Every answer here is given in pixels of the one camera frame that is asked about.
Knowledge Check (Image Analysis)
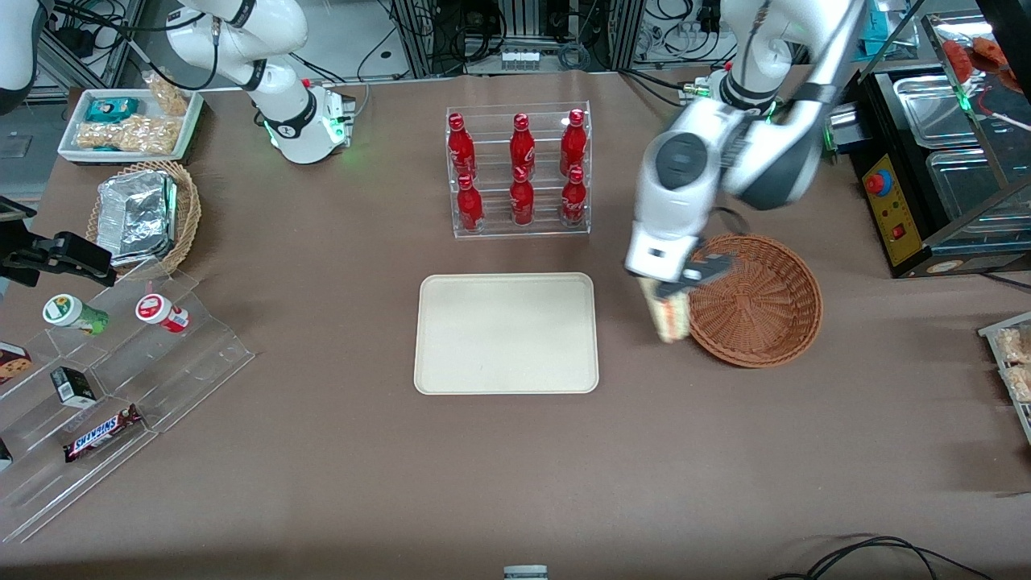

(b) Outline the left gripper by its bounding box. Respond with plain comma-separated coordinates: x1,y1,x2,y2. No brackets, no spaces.
624,216,735,305

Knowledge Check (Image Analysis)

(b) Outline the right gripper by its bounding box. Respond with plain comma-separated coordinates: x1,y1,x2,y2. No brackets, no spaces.
0,219,118,288

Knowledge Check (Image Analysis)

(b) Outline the triangle sandwich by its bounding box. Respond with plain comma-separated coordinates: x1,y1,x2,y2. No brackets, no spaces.
644,282,692,346

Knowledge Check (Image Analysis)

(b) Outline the brown wicker basket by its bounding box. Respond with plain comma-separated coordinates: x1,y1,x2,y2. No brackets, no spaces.
685,233,823,369

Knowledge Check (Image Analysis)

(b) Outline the light wicker basket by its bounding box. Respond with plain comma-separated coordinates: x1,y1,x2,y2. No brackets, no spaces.
85,159,201,280

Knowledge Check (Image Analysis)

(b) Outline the white rectangular snack tray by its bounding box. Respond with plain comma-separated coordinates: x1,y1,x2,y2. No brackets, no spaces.
57,88,205,165

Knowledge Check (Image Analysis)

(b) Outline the cream plastic tray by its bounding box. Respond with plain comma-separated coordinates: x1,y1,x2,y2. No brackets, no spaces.
414,273,600,396

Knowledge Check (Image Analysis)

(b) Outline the tray with snack packs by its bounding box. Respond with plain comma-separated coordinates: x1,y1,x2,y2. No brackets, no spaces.
978,311,1031,445

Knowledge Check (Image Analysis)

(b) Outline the green lid cup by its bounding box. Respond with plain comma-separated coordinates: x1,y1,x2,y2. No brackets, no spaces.
42,293,110,338

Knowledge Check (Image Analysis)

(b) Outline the silver foil packet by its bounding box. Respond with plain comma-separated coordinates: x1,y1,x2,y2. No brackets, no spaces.
97,170,178,267

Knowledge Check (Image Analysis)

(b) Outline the red lid cup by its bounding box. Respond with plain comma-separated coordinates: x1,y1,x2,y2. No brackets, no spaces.
135,293,191,334

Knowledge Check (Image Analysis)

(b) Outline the small black box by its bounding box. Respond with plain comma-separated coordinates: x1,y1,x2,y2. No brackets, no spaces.
50,367,98,407

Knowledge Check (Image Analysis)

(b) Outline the brown cookie box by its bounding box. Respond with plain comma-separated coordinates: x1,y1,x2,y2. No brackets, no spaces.
0,342,34,386

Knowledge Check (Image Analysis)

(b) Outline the large clear nut bag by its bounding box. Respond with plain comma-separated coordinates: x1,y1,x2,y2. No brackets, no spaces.
76,114,180,155

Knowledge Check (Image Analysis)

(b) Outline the red cola bottle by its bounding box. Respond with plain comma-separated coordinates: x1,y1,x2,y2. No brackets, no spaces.
561,166,588,227
448,113,477,180
510,167,536,227
457,175,485,234
560,109,588,176
509,114,536,180

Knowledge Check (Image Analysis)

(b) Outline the clear acrylic stepped stand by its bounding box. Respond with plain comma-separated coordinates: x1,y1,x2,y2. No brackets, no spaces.
0,258,256,545

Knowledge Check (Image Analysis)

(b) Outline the clear acrylic bottle rack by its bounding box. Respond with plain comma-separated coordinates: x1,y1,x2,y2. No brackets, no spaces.
445,101,592,239

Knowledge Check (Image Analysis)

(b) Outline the teal snack packet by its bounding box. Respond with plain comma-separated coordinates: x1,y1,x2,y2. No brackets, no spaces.
84,97,140,124

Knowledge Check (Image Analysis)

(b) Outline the snickers chocolate bar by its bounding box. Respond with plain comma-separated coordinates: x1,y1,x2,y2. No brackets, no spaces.
64,404,145,463

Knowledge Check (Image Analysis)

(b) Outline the small clear nut bag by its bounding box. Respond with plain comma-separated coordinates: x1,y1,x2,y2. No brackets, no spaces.
143,72,191,118

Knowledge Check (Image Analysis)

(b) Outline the silver metal cylinder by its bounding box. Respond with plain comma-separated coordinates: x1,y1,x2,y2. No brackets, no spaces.
822,103,858,155

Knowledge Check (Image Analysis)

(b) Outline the black food warmer cabinet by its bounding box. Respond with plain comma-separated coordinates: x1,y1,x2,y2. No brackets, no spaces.
823,12,1031,280

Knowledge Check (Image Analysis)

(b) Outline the stainless steel pan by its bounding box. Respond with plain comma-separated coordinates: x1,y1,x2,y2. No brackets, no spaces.
925,148,1031,236
892,73,988,151

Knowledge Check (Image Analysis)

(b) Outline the teal paper object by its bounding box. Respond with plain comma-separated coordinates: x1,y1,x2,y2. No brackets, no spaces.
865,14,905,58

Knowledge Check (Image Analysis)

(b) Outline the orange fried food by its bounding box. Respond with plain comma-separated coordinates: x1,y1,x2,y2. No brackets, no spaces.
941,35,1009,75

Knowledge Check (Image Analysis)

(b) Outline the black floor cable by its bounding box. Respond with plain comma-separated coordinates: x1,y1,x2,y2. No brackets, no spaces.
765,535,996,580

